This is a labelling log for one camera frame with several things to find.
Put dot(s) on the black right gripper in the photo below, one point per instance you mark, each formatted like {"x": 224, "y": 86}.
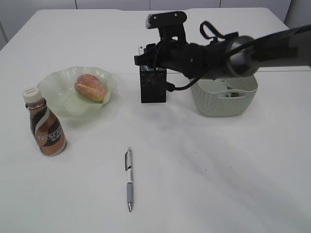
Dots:
{"x": 189, "y": 59}

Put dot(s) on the paper ball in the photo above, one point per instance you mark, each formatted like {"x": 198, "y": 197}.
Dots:
{"x": 232, "y": 94}

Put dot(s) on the sugared bread roll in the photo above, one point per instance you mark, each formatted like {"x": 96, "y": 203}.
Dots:
{"x": 90, "y": 87}

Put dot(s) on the grey pen vertical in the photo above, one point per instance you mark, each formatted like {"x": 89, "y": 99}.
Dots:
{"x": 129, "y": 173}

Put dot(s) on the brown coffee bottle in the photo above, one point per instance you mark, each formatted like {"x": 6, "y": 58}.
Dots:
{"x": 44, "y": 124}

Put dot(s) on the clear plastic ruler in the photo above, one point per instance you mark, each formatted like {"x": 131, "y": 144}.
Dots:
{"x": 141, "y": 50}

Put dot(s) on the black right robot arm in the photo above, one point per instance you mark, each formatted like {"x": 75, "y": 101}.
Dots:
{"x": 231, "y": 55}

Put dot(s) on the grey-green plastic basket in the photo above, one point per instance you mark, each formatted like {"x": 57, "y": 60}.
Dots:
{"x": 210, "y": 96}

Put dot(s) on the black mesh pen holder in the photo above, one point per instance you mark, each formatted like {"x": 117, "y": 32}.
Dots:
{"x": 150, "y": 90}

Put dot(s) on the pale green wavy plate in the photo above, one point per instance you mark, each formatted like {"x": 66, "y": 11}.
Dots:
{"x": 62, "y": 98}

